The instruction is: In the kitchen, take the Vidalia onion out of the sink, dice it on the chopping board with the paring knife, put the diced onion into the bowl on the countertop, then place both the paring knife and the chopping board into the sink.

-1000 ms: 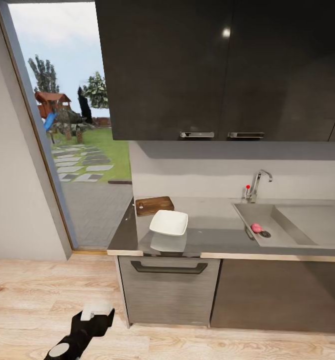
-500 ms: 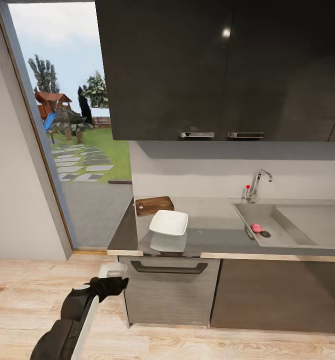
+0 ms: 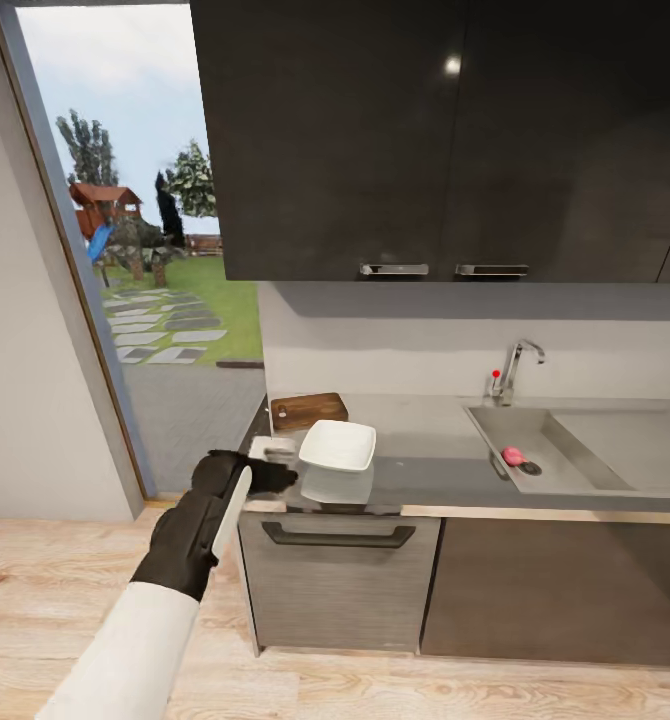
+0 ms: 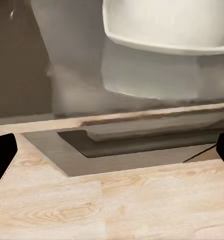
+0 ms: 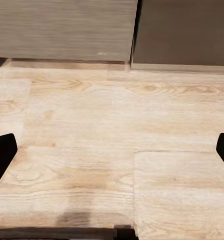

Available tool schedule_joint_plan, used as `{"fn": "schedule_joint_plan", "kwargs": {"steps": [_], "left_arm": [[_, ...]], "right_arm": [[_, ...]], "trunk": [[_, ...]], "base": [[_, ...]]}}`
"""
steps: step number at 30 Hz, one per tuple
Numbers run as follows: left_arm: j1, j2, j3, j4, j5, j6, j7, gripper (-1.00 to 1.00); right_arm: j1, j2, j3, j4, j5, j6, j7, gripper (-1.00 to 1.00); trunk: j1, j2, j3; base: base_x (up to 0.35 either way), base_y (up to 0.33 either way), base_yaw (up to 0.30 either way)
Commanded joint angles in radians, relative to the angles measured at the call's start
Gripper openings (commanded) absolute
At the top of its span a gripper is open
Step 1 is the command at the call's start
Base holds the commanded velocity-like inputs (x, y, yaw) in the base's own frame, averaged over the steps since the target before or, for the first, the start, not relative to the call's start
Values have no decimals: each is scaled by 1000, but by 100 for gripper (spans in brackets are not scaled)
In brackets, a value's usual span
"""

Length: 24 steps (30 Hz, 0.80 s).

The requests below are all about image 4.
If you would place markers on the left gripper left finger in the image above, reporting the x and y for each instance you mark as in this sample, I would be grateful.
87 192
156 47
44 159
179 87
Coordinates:
8 150

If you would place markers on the dishwasher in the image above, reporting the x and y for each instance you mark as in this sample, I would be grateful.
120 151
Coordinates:
96 149

